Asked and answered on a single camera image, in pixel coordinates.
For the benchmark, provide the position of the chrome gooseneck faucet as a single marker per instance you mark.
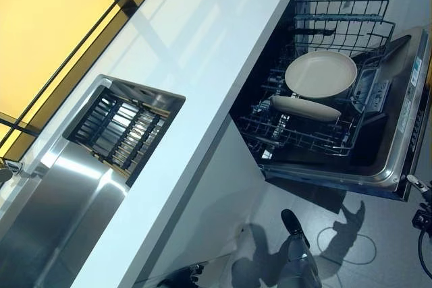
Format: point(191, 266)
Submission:
point(8, 171)

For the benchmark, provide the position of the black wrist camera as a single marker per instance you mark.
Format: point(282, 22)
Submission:
point(422, 217)

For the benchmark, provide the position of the beige deep ceramic plate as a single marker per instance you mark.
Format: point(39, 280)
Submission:
point(303, 107)

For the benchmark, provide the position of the black sink drying rack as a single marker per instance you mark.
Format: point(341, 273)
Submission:
point(118, 129)

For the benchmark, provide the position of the stainless steel sink basin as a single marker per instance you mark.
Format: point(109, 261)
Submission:
point(60, 214)

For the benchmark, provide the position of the narrow white cabinet door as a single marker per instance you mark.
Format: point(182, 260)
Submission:
point(222, 200)

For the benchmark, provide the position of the white robot leg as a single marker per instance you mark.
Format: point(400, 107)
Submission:
point(303, 264)

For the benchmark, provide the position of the black robot foot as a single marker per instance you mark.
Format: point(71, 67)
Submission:
point(293, 224)

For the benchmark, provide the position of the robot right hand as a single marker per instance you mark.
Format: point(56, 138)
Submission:
point(420, 185)

